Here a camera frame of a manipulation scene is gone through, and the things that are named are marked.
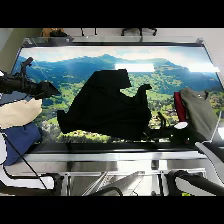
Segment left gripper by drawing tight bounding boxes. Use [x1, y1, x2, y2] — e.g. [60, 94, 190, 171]
[32, 80, 62, 100]

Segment black garment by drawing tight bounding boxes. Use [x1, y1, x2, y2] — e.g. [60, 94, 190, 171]
[56, 68, 153, 143]

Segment beige garment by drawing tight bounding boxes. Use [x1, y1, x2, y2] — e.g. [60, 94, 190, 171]
[0, 98, 44, 130]

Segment blue garment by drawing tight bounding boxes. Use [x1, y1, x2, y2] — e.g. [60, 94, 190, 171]
[0, 122, 43, 167]

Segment black office chair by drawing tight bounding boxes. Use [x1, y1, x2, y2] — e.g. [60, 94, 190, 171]
[120, 27, 159, 37]

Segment red garment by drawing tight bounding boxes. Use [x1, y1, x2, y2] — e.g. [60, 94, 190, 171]
[173, 91, 188, 125]

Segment olive grey garment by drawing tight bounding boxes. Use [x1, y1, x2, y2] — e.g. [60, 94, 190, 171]
[179, 87, 219, 142]

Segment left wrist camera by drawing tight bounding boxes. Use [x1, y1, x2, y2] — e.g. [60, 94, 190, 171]
[19, 56, 35, 82]

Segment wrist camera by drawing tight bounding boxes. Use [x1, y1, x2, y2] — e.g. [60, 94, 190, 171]
[156, 111, 168, 131]
[19, 56, 35, 82]

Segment black cable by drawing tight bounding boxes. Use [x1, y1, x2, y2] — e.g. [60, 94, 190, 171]
[0, 130, 49, 190]
[87, 186, 125, 197]

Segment silver frame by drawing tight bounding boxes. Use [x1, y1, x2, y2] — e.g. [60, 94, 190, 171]
[0, 149, 224, 197]

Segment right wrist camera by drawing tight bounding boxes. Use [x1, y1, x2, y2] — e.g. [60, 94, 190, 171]
[156, 111, 168, 131]

